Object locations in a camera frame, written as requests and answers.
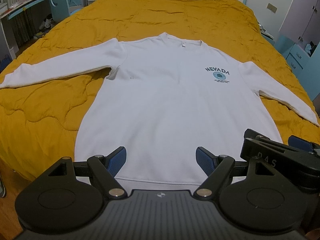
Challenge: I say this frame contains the lavender and blue wardrobe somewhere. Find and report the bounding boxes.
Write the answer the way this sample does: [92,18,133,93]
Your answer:
[279,0,318,43]

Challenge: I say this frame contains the mustard yellow quilted bedspread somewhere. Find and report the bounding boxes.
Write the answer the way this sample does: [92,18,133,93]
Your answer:
[1,0,319,189]

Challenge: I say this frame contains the beige wall switch plate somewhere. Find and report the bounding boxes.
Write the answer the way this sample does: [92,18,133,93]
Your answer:
[266,3,277,14]

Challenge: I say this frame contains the white cluttered desk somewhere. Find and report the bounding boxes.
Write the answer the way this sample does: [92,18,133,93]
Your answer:
[0,0,87,59]

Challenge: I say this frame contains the white Nevada sweatshirt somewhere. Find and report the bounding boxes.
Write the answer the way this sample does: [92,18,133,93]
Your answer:
[1,33,318,190]

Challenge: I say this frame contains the blue wooden chair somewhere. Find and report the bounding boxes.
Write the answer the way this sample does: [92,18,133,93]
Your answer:
[49,0,82,23]

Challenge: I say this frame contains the blue drawer nightstand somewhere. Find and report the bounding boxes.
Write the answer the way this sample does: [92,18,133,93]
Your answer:
[274,35,319,101]

